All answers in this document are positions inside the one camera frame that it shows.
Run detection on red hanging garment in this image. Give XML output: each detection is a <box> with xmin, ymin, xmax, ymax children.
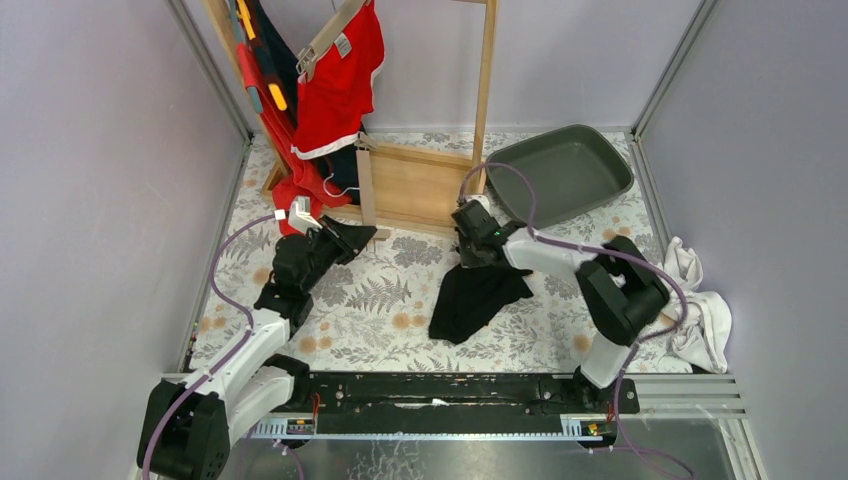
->
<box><xmin>235</xmin><ymin>42</ymin><xmax>354</xmax><ymax>237</ymax></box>

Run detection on wooden rack with base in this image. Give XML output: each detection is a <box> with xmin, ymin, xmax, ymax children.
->
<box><xmin>201</xmin><ymin>1</ymin><xmax>498</xmax><ymax>236</ymax></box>

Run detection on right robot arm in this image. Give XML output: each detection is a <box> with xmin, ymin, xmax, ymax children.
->
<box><xmin>452</xmin><ymin>200</ymin><xmax>679</xmax><ymax>389</ymax></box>

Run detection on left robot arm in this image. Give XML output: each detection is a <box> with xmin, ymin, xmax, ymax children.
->
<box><xmin>137</xmin><ymin>216</ymin><xmax>377</xmax><ymax>479</ymax></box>

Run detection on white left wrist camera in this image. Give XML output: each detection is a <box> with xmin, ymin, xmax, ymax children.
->
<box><xmin>273</xmin><ymin>195</ymin><xmax>323</xmax><ymax>235</ymax></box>

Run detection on grey plastic tray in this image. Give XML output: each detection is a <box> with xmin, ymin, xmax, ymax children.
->
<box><xmin>487</xmin><ymin>124</ymin><xmax>634</xmax><ymax>229</ymax></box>

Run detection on beige clip hanger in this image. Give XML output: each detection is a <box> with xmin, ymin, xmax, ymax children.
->
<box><xmin>297</xmin><ymin>0</ymin><xmax>371</xmax><ymax>81</ymax></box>

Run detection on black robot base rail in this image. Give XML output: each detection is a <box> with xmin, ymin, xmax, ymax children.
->
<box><xmin>274</xmin><ymin>371</ymin><xmax>640</xmax><ymax>440</ymax></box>

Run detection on white crumpled cloth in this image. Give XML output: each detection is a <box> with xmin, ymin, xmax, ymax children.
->
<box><xmin>661</xmin><ymin>237</ymin><xmax>732</xmax><ymax>374</ymax></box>

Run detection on red white-trimmed underwear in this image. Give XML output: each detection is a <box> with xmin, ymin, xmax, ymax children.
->
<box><xmin>291</xmin><ymin>1</ymin><xmax>385</xmax><ymax>160</ymax></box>

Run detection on dark navy hanging garment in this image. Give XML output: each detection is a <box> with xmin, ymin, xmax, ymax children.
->
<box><xmin>253</xmin><ymin>1</ymin><xmax>360</xmax><ymax>205</ymax></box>

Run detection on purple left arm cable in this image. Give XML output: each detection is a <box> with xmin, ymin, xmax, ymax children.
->
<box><xmin>140</xmin><ymin>213</ymin><xmax>306</xmax><ymax>480</ymax></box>

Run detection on black underwear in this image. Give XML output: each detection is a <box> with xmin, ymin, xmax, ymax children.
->
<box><xmin>428</xmin><ymin>265</ymin><xmax>533</xmax><ymax>345</ymax></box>

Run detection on yellow hanger on rack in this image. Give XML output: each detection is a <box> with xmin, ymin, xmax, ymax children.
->
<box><xmin>235</xmin><ymin>0</ymin><xmax>288</xmax><ymax>111</ymax></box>

